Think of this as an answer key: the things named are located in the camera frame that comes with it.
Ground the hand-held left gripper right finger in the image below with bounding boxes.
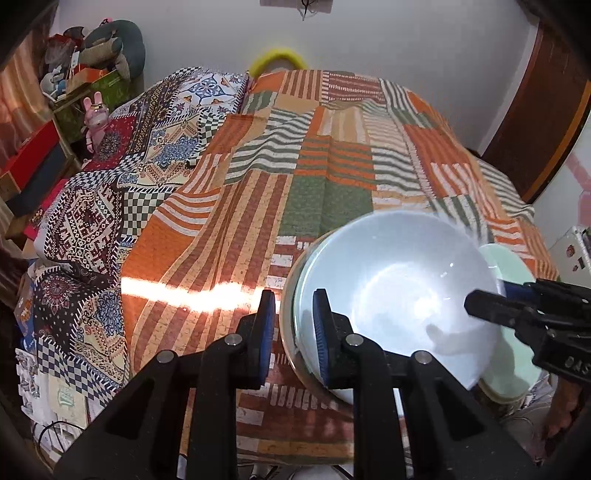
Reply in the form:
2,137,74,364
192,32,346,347
312,288,539,480

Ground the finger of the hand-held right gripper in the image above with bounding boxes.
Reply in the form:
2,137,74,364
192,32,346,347
464,288,548,334
501,278,591,315

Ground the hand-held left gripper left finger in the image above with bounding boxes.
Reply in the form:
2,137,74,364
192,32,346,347
54,290,276,480

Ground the mint green bowl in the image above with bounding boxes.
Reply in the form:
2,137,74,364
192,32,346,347
280,231,356,409

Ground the mint green plate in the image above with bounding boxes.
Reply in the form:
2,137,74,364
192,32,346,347
478,244,543,403

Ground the white bowl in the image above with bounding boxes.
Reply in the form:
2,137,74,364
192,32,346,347
293,211,502,404

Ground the person's right hand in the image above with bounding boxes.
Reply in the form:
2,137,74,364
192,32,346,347
542,376,585,441

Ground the small white fridge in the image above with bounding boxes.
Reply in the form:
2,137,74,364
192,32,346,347
549,225,591,282

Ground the grey patterned cloth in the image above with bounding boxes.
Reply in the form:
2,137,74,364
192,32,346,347
501,378,559,467

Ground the orange striped patchwork blanket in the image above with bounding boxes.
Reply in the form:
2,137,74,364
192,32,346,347
121,69,561,467

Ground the brown wooden door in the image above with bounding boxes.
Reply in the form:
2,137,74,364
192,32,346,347
480,23,591,204

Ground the patterned patchwork quilt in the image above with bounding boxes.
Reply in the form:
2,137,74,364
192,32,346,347
14,67,252,416

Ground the dark blue box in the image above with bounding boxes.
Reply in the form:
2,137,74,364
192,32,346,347
4,148,80,217

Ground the pink bunny toy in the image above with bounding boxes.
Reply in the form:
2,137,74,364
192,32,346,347
82,91,112,151

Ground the yellow foam noodle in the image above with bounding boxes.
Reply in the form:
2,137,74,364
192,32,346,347
249,46,308,78

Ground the green cardboard box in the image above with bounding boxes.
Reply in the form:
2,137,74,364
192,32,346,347
55,69,134,144

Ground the red storage box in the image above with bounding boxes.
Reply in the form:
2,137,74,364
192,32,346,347
0,122,63,185

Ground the grey plush toy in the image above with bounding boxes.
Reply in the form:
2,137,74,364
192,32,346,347
81,19,146,79

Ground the heap of small toys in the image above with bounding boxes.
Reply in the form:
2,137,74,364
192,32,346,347
41,28,93,95

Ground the brown striped curtain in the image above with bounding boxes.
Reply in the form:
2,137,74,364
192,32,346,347
0,28,52,162

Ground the small black wall monitor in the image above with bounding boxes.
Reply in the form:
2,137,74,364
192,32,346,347
260,0,333,14

